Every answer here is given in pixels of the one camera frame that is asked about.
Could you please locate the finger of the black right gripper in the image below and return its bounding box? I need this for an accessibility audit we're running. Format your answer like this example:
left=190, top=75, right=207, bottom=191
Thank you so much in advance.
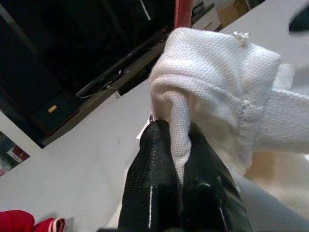
left=288, top=0, right=309, bottom=33

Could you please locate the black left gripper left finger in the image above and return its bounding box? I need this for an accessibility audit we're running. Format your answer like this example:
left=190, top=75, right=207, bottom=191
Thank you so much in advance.
left=118, top=119, right=184, bottom=232

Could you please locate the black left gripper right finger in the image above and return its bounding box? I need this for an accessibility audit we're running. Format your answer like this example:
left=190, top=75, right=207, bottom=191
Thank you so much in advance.
left=182, top=123, right=253, bottom=232

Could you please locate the white polo shirt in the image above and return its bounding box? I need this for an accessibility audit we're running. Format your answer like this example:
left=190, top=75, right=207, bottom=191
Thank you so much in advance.
left=148, top=27, right=309, bottom=232

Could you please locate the red plastic hanger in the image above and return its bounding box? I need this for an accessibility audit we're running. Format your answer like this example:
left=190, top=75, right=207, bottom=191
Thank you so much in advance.
left=173, top=0, right=194, bottom=29

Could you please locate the brown cardboard box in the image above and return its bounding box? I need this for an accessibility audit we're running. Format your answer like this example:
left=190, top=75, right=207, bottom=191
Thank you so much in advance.
left=216, top=0, right=251, bottom=27

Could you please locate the white drawer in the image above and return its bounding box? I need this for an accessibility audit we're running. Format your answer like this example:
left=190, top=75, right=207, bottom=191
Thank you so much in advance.
left=192, top=3, right=222, bottom=32

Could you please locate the dark TV stand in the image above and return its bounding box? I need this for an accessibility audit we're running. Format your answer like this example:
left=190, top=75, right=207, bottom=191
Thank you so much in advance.
left=36, top=29, right=218, bottom=149

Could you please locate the black speaker box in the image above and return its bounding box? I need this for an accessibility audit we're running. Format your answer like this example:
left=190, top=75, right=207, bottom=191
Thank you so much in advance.
left=28, top=93, right=81, bottom=136

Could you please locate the black soundbar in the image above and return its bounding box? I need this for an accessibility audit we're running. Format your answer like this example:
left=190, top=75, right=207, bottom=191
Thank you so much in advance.
left=75, top=26, right=171, bottom=98

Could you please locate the red polo shirt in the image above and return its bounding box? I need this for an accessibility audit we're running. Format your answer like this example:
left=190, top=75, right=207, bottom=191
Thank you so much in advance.
left=0, top=209, right=67, bottom=232

